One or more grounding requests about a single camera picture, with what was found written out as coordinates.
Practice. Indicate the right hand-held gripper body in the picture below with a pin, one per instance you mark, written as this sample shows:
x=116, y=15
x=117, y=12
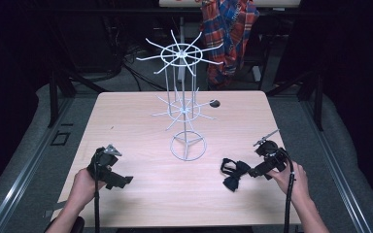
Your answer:
x=272, y=154

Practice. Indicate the black metal frame stand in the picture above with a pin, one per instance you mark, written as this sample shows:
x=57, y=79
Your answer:
x=53, y=97
x=318, y=103

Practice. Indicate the small dark object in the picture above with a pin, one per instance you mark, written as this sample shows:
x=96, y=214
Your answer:
x=214, y=103

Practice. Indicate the black bow tie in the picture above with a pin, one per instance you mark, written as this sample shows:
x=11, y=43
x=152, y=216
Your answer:
x=235, y=174

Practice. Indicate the person's left hand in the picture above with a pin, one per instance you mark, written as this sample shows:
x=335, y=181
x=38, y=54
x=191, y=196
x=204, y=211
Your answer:
x=84, y=187

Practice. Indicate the person's right hand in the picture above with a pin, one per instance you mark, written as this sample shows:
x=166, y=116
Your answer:
x=294, y=183

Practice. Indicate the red blue plaid cloth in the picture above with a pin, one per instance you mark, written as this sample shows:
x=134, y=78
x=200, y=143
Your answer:
x=230, y=32

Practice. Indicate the aluminium floor rail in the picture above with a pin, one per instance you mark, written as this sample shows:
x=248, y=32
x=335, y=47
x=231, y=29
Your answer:
x=333, y=161
x=29, y=165

